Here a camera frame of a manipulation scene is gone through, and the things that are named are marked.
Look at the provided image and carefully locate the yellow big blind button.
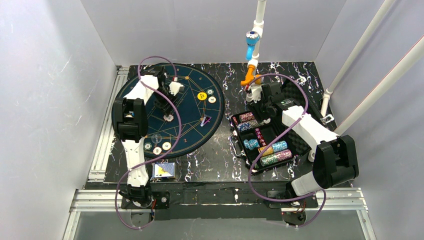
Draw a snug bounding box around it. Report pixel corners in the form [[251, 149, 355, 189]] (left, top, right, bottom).
[[197, 92, 208, 101]]

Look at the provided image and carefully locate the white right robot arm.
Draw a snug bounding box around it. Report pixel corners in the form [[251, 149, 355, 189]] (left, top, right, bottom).
[[251, 82, 359, 199]]

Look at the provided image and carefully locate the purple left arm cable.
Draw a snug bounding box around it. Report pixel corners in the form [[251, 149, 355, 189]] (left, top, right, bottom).
[[114, 56, 183, 231]]

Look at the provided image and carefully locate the round dark blue poker mat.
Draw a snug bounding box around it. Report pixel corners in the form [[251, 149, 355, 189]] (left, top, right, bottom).
[[144, 63, 225, 159]]

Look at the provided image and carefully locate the boxed deck of playing cards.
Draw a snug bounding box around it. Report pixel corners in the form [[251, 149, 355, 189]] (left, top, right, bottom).
[[152, 162, 176, 179]]

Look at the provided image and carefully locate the light blue chip stack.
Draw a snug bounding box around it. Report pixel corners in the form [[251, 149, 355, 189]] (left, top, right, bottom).
[[243, 139, 260, 150]]

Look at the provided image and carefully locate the aluminium frame rail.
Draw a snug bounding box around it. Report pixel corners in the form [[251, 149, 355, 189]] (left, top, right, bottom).
[[62, 66, 130, 240]]

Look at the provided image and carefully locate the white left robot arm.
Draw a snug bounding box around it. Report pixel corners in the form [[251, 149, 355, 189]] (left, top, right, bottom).
[[111, 66, 184, 188]]

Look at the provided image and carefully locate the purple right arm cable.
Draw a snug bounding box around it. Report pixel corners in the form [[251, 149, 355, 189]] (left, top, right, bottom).
[[246, 73, 327, 228]]

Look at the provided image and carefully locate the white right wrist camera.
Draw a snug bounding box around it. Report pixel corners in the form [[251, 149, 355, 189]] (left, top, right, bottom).
[[245, 84, 262, 103]]

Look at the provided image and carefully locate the yellow poker chip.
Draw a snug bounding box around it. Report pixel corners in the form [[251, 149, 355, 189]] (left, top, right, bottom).
[[162, 141, 172, 151], [208, 96, 217, 104]]

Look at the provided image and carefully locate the green poker chip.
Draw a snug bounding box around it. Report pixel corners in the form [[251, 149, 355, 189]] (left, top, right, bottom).
[[206, 89, 214, 96], [144, 142, 152, 150]]

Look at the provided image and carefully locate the red and white poker chip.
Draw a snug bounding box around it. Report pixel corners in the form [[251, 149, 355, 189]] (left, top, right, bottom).
[[163, 114, 174, 122]]

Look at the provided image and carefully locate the clear dealer button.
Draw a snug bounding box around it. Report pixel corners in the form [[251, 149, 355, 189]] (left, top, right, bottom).
[[151, 133, 163, 145]]

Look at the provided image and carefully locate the chrome case handle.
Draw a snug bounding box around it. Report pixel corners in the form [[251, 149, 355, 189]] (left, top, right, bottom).
[[228, 135, 244, 158]]

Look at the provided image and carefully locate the red and green chip row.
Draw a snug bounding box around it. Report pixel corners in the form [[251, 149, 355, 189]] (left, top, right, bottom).
[[239, 112, 255, 123]]

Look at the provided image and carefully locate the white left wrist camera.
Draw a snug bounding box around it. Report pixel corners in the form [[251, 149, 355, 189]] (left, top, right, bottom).
[[168, 81, 185, 96]]

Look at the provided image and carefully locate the white pipe camera stand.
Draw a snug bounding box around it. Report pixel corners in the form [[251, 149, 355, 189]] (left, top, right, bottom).
[[240, 0, 267, 93]]

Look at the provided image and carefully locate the yellow chip stack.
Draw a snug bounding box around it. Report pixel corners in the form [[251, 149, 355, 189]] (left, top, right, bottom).
[[258, 146, 275, 157]]

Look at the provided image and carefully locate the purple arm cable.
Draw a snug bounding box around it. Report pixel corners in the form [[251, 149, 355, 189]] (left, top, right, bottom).
[[246, 73, 327, 228], [114, 56, 183, 231]]

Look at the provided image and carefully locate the white thin diagonal pole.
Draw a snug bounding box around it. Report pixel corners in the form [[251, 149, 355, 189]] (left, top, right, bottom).
[[320, 0, 396, 117]]

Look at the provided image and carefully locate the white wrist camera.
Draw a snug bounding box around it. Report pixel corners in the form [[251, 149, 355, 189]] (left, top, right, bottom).
[[168, 81, 185, 96], [245, 84, 262, 103]]

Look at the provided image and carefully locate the black poker chip case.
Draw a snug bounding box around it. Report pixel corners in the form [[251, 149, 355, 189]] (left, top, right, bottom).
[[230, 79, 322, 175]]

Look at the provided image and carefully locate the white diagonal frame pole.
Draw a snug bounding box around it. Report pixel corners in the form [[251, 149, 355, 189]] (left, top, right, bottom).
[[334, 36, 424, 136]]

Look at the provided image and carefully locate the green and purple chip row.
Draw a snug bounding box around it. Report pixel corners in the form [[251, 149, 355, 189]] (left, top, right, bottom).
[[259, 149, 293, 167]]

